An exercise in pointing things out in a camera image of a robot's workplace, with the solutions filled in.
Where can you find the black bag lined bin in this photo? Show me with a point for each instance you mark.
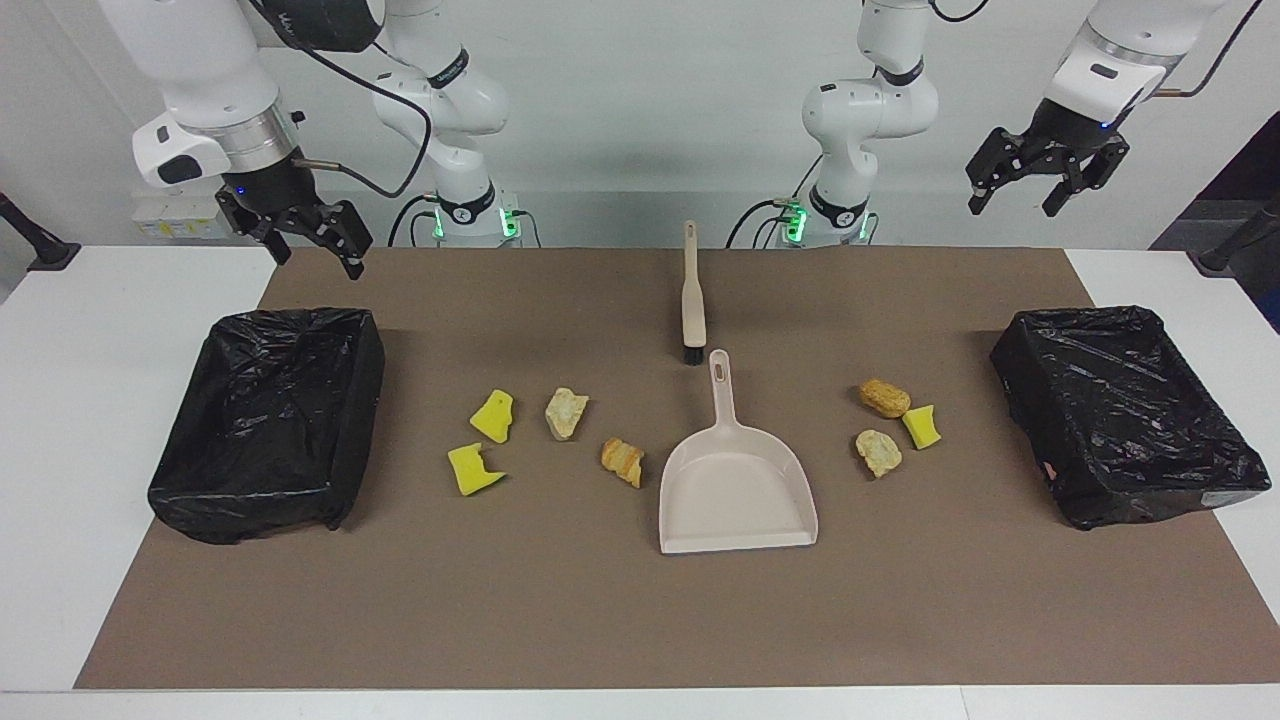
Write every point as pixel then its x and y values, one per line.
pixel 260 430

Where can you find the white wall socket box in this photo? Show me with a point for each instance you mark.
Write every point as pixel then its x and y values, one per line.
pixel 170 222

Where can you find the pale bread chunk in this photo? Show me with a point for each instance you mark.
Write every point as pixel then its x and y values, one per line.
pixel 565 413

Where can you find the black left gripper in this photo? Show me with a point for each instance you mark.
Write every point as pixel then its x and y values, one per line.
pixel 1072 140

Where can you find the black bin with pink label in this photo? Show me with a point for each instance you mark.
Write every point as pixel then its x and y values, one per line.
pixel 1120 420

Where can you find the notched yellow sponge chunk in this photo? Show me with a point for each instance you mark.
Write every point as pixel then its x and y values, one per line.
pixel 470 472

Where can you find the pale crusty bread piece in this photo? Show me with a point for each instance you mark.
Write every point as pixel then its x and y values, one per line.
pixel 878 453

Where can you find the brown table mat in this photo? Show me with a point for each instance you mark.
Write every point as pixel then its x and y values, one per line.
pixel 640 600

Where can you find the beige plastic dustpan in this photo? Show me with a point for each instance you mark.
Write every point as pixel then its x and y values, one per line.
pixel 735 490

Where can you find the orange striped pastry piece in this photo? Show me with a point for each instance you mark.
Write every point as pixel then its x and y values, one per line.
pixel 623 462

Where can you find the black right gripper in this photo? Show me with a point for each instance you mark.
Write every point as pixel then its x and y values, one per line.
pixel 268 195

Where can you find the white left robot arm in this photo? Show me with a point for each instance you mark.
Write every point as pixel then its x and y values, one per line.
pixel 870 100

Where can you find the black stand leg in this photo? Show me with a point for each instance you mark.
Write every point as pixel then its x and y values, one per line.
pixel 1230 248
pixel 40 248

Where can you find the small yellow sponge piece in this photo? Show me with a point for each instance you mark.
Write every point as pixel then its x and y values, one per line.
pixel 921 427

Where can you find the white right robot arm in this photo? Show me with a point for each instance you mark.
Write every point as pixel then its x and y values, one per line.
pixel 200 60

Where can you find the beige hand brush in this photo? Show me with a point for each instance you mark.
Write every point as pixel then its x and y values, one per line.
pixel 693 310

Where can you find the brown bread roll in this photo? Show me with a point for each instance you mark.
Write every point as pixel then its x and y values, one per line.
pixel 884 398

